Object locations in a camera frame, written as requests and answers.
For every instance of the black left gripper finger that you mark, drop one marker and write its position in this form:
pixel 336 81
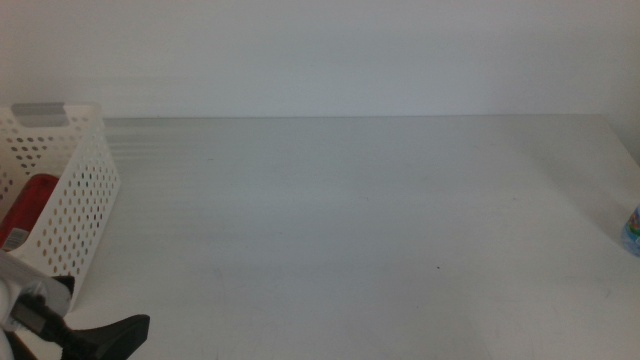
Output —
pixel 67 282
pixel 110 340

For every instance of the red soda can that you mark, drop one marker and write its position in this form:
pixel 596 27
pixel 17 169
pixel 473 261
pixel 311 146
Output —
pixel 27 205

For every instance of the clear water bottle blue cap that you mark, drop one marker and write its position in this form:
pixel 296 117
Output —
pixel 634 237

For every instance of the white perforated plastic basket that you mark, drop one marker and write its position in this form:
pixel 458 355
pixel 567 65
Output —
pixel 80 215

